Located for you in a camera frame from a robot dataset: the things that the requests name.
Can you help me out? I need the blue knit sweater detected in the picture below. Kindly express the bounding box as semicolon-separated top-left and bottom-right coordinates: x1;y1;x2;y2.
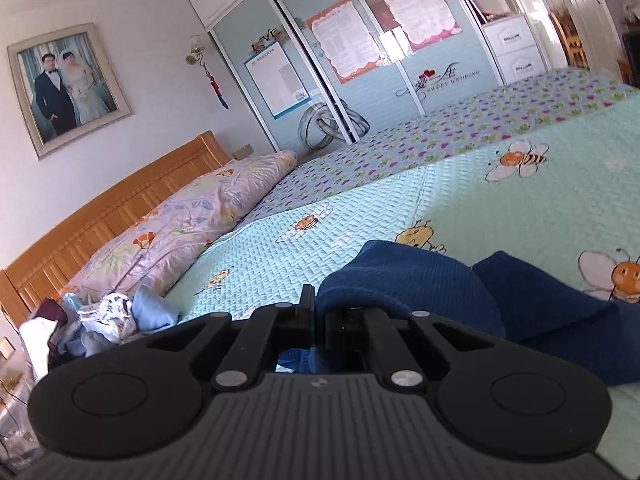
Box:
276;238;640;388

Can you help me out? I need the light blue garment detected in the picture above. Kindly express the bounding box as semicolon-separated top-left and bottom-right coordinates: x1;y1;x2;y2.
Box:
131;285;179;333

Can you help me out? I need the floral pink pillow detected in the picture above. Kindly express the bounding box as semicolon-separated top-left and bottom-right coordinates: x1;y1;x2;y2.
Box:
58;151;297;304

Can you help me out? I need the white patterned garment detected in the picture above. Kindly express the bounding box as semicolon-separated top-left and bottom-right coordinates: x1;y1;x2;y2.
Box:
77;292;138;344

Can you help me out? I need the wooden headboard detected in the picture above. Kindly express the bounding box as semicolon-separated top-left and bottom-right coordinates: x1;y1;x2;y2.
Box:
1;131;230;327

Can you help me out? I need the mint quilted bee bedspread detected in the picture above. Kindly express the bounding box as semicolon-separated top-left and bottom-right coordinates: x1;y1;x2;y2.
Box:
168;98;639;477

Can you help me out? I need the red hanging ornament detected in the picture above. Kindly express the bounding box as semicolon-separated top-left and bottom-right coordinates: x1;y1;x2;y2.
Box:
201;63;230;110

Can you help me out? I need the heart pattern bedsheet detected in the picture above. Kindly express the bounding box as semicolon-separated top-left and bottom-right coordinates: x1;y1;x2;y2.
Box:
242;68;639;224

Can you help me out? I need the sliding door wardrobe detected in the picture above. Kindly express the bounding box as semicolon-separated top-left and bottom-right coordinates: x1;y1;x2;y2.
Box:
188;0;503;158

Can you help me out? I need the framed wedding photo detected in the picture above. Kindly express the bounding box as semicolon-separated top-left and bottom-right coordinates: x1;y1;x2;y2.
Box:
6;23;131;158

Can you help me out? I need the white door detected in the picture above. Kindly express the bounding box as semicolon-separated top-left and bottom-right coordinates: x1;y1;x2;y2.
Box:
565;0;622;79

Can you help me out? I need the white drawer shelf unit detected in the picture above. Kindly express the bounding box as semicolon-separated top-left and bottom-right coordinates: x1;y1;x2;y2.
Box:
466;0;547;84

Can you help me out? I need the coiled hose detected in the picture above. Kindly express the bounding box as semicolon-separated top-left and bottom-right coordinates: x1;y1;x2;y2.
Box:
298;102;372;151

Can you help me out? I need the wall lamp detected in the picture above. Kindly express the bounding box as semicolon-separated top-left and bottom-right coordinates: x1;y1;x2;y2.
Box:
186;35;205;66

